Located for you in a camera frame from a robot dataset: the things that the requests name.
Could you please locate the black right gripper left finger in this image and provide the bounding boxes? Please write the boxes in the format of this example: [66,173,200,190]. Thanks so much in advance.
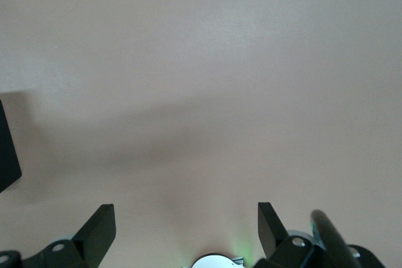
[40,204,116,268]

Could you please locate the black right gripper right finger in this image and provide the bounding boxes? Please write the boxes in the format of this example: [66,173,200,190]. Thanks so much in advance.
[253,201,327,268]

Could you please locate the black rectangular plastic box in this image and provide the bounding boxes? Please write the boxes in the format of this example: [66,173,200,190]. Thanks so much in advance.
[0,100,23,194]

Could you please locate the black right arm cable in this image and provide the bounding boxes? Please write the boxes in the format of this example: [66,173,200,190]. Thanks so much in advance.
[310,210,357,268]

